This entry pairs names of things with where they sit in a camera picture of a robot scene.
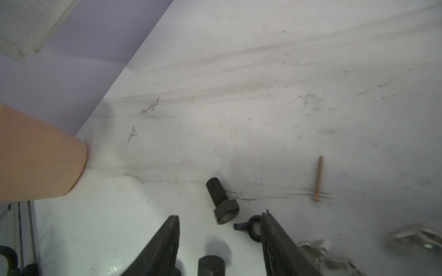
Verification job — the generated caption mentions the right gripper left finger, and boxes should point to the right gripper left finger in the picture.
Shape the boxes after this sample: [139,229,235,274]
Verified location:
[123,215,181,276]

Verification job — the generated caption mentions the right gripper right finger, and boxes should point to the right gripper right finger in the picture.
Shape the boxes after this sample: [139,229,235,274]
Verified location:
[260,212,321,276]

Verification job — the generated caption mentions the black wing nut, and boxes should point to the black wing nut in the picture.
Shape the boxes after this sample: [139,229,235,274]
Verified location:
[233,215,262,243]

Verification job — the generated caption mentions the brass wood screw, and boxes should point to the brass wood screw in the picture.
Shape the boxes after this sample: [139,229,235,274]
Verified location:
[312,155,324,202]

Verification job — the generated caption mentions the potted green plant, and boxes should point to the potted green plant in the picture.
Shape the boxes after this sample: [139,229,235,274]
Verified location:
[1,104,88,202]

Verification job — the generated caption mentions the lower white mesh shelf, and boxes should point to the lower white mesh shelf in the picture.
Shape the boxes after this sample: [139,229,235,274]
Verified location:
[1,0,79,63]

